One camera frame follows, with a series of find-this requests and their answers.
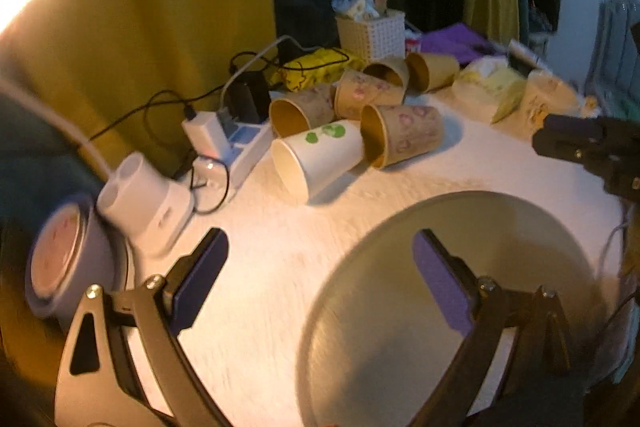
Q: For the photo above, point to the small red box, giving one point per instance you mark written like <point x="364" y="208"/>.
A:
<point x="413" y="41"/>

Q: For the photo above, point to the pink inner bowl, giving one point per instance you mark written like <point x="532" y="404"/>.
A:
<point x="54" y="250"/>

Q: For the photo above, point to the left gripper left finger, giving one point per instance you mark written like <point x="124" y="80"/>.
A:
<point x="98" y="383"/>

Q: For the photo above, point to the plain brown paper cup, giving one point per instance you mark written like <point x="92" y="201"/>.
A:
<point x="392" y="69"/>

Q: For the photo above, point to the yellow tissue pack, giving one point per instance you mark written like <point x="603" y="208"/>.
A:
<point x="489" y="89"/>

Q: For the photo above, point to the purple cloth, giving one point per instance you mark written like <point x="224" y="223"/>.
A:
<point x="460" y="41"/>

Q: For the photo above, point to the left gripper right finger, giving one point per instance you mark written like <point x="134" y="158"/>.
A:
<point x="539" y="385"/>

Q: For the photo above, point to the middle brown floral paper cup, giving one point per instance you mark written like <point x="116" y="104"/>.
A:
<point x="356" y="90"/>

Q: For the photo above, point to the purple bowl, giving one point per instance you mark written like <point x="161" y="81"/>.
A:
<point x="101" y="258"/>

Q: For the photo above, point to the white desk lamp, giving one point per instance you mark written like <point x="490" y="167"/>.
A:
<point x="149" y="209"/>

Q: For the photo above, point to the black power adapter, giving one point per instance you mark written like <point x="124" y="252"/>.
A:
<point x="249" y="98"/>

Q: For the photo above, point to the white paper cup green print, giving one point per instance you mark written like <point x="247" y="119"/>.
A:
<point x="309" y="161"/>

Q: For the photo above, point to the white power strip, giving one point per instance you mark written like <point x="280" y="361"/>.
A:
<point x="248" y="144"/>

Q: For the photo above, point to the white bear mug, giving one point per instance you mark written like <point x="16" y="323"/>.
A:
<point x="546" y="94"/>

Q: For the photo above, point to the brown floral paper cup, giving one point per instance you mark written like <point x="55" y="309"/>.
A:
<point x="356" y="90"/>
<point x="395" y="133"/>

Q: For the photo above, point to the front brown floral paper cup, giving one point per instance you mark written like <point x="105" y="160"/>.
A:
<point x="395" y="133"/>

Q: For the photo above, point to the rightmost brown paper cup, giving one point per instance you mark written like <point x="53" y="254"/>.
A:
<point x="431" y="71"/>

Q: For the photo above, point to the yellow plastic bag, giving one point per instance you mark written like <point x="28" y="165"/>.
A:
<point x="323" y="66"/>

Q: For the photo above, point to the yellow curtain left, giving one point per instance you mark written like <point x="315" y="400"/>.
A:
<point x="117" y="68"/>

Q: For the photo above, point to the white usb charger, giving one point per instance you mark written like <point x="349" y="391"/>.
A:
<point x="207" y="136"/>

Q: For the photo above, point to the back left brown paper cup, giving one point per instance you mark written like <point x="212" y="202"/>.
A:
<point x="303" y="110"/>

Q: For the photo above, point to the white plastic basket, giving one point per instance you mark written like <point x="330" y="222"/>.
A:
<point x="372" y="40"/>

